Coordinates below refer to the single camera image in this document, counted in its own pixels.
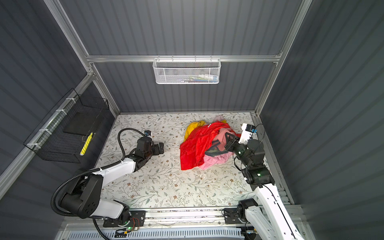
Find yellow cloth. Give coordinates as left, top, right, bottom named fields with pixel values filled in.
left=184, top=121, right=210, bottom=142

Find dusty pink patched cloth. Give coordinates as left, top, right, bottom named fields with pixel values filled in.
left=213, top=128, right=237, bottom=148

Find olive green cloth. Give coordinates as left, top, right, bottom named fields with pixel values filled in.
left=205, top=140, right=228, bottom=157

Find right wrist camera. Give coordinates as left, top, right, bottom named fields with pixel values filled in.
left=239, top=123, right=257, bottom=145

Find markers in white basket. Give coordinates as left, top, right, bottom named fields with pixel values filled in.
left=177, top=74, right=219, bottom=84

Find red cloth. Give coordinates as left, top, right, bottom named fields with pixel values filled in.
left=180, top=122, right=241, bottom=171

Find white perforated front panel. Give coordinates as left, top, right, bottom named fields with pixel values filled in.
left=67, top=227, right=245, bottom=240

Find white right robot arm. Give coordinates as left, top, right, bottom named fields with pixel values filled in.
left=225, top=133, right=303, bottom=240

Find black pad in basket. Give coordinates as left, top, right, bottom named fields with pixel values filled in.
left=63, top=113, right=104, bottom=136

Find white wire mesh basket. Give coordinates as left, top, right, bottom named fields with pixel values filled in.
left=153, top=59, right=222, bottom=85

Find black wire basket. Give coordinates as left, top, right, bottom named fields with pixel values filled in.
left=24, top=90, right=110, bottom=163

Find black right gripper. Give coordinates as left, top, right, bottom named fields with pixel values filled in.
left=225, top=131, right=251, bottom=169

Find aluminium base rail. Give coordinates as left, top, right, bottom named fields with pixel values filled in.
left=59, top=205, right=304, bottom=232

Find yellow marker pen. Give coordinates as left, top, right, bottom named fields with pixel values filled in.
left=80, top=132, right=94, bottom=156

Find light pink cloth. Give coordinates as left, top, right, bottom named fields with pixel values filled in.
left=199, top=128, right=233, bottom=170

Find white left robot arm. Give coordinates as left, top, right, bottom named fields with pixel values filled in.
left=51, top=137, right=164, bottom=223

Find black corrugated cable hose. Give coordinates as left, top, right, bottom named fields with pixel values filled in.
left=50, top=128, right=147, bottom=240

